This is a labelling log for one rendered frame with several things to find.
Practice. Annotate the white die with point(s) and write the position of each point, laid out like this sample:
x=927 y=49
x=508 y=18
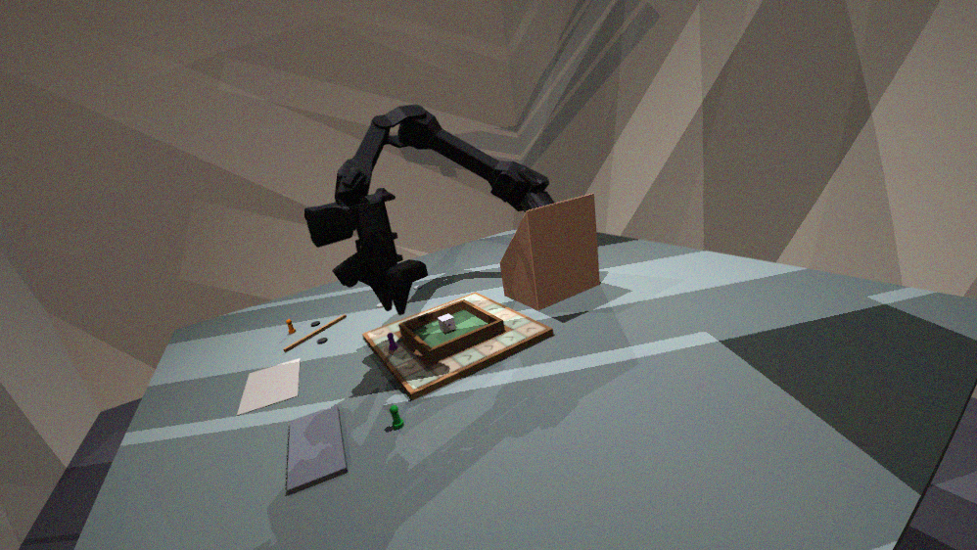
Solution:
x=446 y=323

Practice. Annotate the brown wooden stick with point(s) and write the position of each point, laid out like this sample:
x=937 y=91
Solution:
x=314 y=333

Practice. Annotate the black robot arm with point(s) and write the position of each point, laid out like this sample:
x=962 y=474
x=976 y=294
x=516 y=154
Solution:
x=520 y=186

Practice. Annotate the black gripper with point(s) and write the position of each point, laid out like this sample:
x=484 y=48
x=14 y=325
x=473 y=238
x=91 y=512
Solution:
x=394 y=281

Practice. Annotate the green pawn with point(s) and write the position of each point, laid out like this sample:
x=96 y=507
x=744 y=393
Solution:
x=397 y=423

